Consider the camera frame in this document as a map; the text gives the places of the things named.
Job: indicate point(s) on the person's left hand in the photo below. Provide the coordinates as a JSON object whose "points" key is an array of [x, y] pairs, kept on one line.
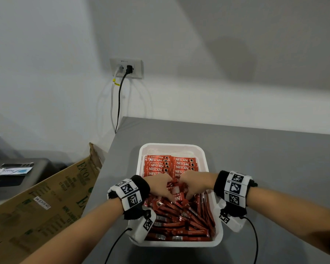
{"points": [[158, 184]]}

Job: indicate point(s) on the dark grey printer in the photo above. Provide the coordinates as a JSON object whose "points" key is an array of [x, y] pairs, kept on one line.
{"points": [[22, 186]]}

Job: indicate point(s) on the white plastic tray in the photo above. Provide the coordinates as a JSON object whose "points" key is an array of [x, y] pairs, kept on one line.
{"points": [[170, 149]]}

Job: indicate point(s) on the person's left forearm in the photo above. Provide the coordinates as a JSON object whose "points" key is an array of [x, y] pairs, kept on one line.
{"points": [[74, 236]]}

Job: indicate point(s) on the grey wall socket plate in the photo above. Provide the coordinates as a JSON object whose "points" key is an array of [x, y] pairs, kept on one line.
{"points": [[137, 68]]}

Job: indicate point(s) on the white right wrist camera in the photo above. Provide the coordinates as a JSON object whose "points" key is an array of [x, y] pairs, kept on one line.
{"points": [[236, 224]]}

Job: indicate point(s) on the flat black device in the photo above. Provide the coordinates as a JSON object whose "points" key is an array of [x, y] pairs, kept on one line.
{"points": [[18, 164]]}

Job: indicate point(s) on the pile of red coffee sachets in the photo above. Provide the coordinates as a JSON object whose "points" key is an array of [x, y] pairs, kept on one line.
{"points": [[187, 222]]}

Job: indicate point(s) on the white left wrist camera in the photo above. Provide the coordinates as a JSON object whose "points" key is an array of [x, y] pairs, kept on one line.
{"points": [[140, 233]]}

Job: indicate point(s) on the person's right forearm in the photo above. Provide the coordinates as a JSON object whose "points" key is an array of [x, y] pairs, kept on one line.
{"points": [[291, 214]]}

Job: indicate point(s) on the black right wristband with markers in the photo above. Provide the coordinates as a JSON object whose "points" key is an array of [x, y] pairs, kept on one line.
{"points": [[220, 184]]}

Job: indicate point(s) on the black wristband with markers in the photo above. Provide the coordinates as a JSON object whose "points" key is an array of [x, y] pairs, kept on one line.
{"points": [[134, 214], [220, 184]]}

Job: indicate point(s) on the brown cardboard box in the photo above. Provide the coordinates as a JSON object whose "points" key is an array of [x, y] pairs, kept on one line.
{"points": [[30, 217]]}

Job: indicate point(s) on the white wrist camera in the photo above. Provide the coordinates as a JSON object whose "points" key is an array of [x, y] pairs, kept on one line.
{"points": [[236, 224], [140, 233]]}

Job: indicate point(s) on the black left wristband with markers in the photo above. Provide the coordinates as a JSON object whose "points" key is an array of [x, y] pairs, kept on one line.
{"points": [[134, 214]]}

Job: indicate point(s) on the person's right hand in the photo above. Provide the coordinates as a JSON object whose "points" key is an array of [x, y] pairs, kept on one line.
{"points": [[200, 180]]}

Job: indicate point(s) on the pile of red Nescafe sachets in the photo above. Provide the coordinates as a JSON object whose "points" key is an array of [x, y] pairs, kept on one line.
{"points": [[159, 164]]}

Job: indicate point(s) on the black power plug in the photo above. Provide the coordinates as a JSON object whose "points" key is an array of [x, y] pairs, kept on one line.
{"points": [[129, 69]]}

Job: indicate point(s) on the white and blue packet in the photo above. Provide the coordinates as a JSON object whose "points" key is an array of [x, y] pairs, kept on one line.
{"points": [[13, 171]]}

